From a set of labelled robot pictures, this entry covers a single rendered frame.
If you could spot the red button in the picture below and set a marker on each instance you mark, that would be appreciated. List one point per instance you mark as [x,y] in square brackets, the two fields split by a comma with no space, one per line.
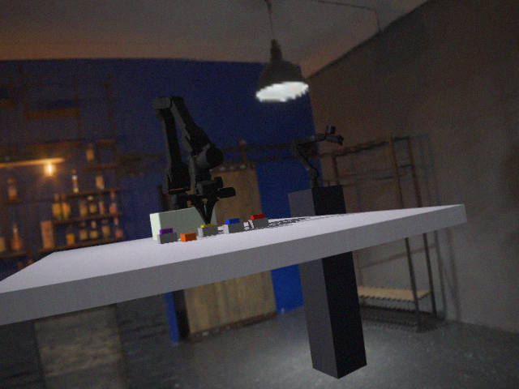
[258,221]

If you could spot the blue button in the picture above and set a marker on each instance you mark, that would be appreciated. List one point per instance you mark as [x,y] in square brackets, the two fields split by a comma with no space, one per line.
[233,226]

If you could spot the orange block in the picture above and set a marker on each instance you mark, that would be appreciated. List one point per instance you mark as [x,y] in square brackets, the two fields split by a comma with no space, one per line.
[188,237]

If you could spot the purple button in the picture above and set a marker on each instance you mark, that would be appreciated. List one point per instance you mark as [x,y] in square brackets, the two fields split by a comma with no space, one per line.
[166,235]

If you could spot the yellow button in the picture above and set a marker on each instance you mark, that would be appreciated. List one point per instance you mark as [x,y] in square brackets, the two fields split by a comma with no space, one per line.
[207,230]

